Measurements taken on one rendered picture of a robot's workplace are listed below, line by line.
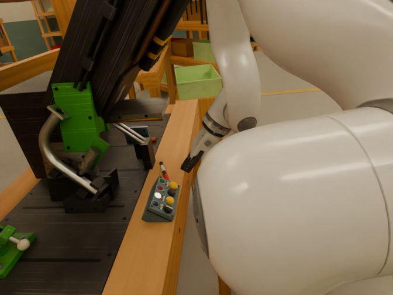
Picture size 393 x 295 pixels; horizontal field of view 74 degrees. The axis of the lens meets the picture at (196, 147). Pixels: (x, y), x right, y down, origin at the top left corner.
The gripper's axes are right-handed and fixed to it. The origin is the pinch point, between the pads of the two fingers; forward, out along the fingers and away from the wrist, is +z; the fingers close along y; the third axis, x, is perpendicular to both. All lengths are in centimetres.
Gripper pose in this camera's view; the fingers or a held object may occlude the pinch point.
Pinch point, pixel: (188, 165)
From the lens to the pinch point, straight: 80.3
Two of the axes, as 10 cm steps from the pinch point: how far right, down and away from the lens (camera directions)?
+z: -5.0, 7.3, 4.7
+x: -8.6, -4.6, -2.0
